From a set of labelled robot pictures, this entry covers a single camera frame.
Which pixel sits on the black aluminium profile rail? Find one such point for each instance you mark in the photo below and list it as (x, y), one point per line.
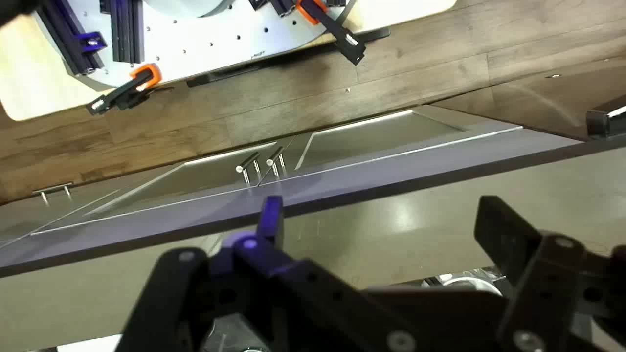
(123, 30)
(69, 36)

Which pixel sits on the grey cabinet door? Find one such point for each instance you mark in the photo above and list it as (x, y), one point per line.
(384, 134)
(163, 187)

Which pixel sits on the orange black bar clamp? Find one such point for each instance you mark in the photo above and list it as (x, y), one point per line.
(127, 89)
(335, 30)

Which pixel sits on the white perforated base plate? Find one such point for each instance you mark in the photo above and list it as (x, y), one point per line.
(215, 40)

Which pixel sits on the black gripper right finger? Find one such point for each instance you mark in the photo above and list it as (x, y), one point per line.
(505, 235)

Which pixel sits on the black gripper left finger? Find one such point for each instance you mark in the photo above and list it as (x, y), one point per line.
(270, 222)

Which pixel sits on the pale wooden cart board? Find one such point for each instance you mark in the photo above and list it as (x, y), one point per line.
(32, 79)

